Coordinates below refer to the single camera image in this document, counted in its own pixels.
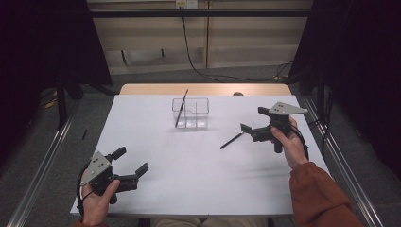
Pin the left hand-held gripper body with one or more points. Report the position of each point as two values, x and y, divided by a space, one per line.
101 178

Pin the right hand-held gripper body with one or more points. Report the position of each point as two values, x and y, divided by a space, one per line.
279 121

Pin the black makeup brush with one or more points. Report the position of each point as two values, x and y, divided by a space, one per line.
230 143
182 108

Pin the clear plastic organizer box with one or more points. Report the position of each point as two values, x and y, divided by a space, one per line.
195 121

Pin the person's right hand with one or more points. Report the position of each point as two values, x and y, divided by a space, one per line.
293 148

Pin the person's left hand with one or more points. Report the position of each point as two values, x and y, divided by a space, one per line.
96 208

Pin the dark round table grommet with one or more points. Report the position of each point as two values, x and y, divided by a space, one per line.
238 93

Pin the black metal stand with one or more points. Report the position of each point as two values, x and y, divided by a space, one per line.
321 94
61 101

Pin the white table sheet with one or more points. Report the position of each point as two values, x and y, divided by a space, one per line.
195 179

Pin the wooden table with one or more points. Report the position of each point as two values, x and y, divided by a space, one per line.
205 89

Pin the person's legs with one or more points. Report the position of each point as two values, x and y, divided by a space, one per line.
208 222

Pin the dark curtain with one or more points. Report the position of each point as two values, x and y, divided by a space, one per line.
362 63
38 47

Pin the black horizontal bar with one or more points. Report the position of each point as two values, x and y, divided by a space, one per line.
220 13

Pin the aluminium rail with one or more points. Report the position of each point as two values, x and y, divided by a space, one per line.
365 201
48 160

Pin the black wall bracket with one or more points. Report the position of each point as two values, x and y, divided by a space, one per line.
162 53
124 57

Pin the white wall socket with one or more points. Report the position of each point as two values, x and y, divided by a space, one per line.
186 3

